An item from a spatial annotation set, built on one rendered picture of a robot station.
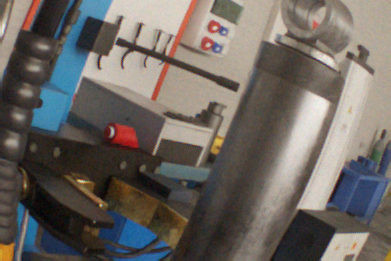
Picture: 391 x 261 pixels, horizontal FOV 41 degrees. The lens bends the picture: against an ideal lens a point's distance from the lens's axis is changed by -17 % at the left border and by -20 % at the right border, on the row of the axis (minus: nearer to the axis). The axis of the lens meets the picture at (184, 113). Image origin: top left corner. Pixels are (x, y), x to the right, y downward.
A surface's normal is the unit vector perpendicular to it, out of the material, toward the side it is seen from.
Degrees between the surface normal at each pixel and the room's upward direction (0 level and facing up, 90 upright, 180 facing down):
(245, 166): 90
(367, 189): 90
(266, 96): 90
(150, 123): 90
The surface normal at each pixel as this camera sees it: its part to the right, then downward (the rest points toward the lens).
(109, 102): -0.58, -0.15
